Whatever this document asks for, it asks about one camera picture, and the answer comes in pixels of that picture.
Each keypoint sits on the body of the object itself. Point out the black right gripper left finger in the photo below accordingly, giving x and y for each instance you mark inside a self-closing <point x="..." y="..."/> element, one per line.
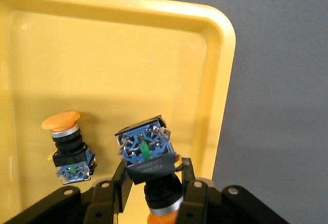
<point x="102" y="198"/>

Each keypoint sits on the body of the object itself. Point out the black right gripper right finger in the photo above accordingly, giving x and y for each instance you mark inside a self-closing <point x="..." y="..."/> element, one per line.
<point x="194" y="198"/>

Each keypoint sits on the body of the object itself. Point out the yellow mushroom push button switch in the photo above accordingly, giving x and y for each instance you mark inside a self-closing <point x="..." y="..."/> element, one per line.
<point x="146" y="144"/>
<point x="69" y="147"/>

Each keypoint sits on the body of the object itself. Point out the yellow plastic tray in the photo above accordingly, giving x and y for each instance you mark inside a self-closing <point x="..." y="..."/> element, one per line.
<point x="115" y="62"/>

